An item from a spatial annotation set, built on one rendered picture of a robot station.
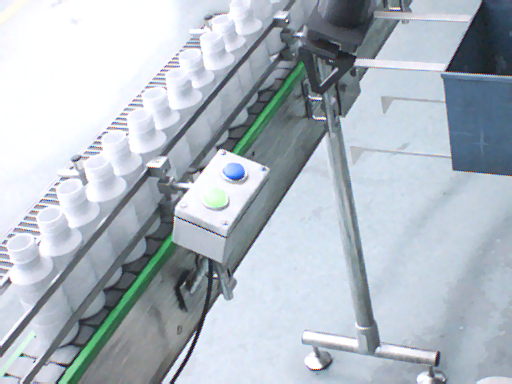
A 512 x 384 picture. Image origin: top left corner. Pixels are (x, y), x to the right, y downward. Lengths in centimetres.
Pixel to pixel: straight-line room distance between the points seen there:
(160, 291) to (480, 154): 74
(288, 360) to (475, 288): 55
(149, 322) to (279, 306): 140
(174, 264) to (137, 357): 15
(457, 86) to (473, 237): 115
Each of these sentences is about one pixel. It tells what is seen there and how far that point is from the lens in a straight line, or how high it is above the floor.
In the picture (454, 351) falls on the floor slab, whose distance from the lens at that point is 263.
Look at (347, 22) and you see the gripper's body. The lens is 116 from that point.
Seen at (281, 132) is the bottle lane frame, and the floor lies 94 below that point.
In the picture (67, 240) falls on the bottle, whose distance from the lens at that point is 133.
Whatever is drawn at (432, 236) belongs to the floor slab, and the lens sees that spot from 299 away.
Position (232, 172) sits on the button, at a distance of 138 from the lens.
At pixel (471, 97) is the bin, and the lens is 187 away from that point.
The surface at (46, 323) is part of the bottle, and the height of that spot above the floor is 105.
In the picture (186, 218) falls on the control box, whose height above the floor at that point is 111.
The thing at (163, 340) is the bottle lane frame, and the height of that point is 88.
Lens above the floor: 188
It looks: 35 degrees down
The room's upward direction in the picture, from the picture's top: 13 degrees counter-clockwise
